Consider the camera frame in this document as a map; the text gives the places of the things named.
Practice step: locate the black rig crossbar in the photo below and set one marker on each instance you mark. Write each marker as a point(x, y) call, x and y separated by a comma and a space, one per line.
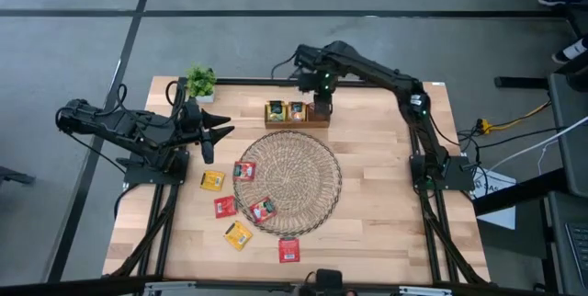
point(229, 288)

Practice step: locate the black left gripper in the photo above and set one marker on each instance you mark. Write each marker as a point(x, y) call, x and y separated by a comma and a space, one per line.
point(192, 123)

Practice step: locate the black desk support bar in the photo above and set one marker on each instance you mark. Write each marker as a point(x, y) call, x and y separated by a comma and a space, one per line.
point(519, 192)

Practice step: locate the office chair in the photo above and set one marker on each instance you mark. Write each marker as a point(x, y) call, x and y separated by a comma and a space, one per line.
point(580, 77)

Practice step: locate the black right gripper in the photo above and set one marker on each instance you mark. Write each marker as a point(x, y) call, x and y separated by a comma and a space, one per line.
point(314, 82)

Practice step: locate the dark metal floor foot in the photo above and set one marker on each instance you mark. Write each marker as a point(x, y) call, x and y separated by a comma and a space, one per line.
point(14, 177)

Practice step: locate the round woven straw placemat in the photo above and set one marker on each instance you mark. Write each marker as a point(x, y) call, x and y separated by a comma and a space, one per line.
point(298, 181)

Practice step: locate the white plant pot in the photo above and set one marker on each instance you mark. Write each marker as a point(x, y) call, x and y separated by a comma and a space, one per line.
point(205, 99)

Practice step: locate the tan gold tea packet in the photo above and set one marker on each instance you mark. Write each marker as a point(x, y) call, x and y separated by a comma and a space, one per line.
point(212, 181)

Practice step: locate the brown wooden box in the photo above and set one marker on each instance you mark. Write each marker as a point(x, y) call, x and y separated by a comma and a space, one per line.
point(298, 125)

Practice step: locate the white paper sign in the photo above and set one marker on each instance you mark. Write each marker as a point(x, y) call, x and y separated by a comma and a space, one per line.
point(500, 218)

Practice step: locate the small black device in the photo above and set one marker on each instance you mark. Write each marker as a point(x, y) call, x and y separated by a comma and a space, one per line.
point(328, 280)

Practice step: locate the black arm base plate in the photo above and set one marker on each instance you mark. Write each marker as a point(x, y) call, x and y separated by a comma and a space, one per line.
point(135, 176)
point(461, 181)

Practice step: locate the dark grey desk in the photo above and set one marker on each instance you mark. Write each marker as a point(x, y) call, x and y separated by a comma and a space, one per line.
point(572, 167)
point(558, 241)

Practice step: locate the green potted plant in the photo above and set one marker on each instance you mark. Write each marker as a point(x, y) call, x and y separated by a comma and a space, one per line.
point(200, 80)

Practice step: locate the long red tea packet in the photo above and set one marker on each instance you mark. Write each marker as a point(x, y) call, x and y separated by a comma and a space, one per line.
point(225, 207)

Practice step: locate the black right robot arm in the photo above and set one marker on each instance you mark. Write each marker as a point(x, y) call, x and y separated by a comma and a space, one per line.
point(390, 80)

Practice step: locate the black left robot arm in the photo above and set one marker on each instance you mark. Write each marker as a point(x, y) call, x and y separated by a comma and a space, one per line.
point(119, 126)

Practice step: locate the black rig post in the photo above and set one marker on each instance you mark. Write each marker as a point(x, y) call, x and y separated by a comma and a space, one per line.
point(519, 83)

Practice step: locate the black computer keyboard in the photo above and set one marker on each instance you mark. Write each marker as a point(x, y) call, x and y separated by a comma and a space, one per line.
point(580, 250)

